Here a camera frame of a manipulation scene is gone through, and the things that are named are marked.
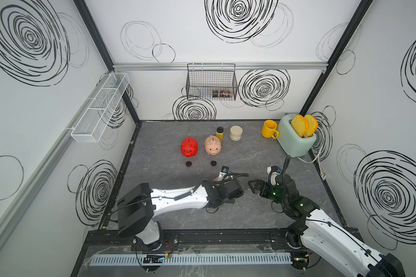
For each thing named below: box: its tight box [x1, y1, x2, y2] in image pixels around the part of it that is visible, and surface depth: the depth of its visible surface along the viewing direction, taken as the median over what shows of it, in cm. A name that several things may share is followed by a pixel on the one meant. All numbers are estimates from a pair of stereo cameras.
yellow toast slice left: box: [291, 114, 308, 138], surface depth 93 cm
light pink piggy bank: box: [204, 135, 222, 156], surface depth 98 cm
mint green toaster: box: [277, 114, 317, 158], surface depth 96 cm
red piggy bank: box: [180, 136, 199, 158], surface depth 98 cm
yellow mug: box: [261, 119, 280, 140], surface depth 109 cm
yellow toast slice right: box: [305, 114, 319, 137], surface depth 91 cm
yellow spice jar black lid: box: [216, 126, 224, 143], surface depth 104 cm
